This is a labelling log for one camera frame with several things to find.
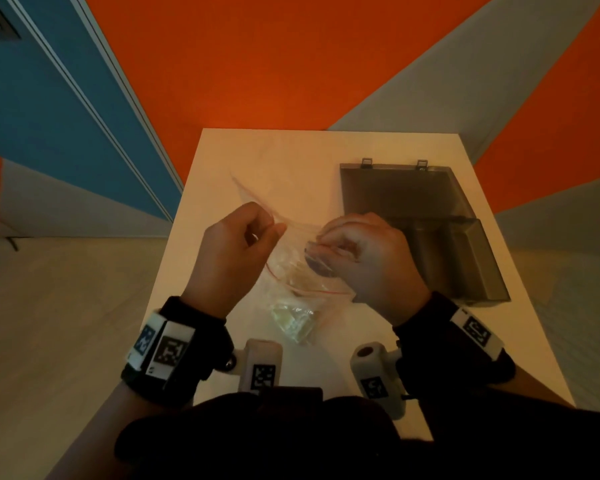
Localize person's left hand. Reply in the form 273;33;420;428
179;201;288;321

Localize person's right hand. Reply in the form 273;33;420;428
305;212;431;329

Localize clear plastic zip bag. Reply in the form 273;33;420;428
229;174;357;345

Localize grey plastic storage box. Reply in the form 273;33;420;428
339;158;511;307

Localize yellow item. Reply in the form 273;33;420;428
271;302;315;345

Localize person's left forearm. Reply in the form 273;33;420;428
45;382;181;480

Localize person's dark clothing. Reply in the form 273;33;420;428
115;388;600;480

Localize round purple sticker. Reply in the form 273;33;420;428
304;247;339;277

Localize black left wristband with markers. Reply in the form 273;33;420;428
121;296;235;409

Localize black wristband with markers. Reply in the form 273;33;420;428
393;292;517;397
121;296;235;409

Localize black right wristband with markers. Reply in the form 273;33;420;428
393;292;517;397

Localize black chest device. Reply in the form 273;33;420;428
259;386;325;403

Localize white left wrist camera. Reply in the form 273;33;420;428
227;338;285;393

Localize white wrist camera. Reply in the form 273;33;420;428
349;342;409;421
227;338;285;393

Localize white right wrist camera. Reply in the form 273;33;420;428
349;342;409;421

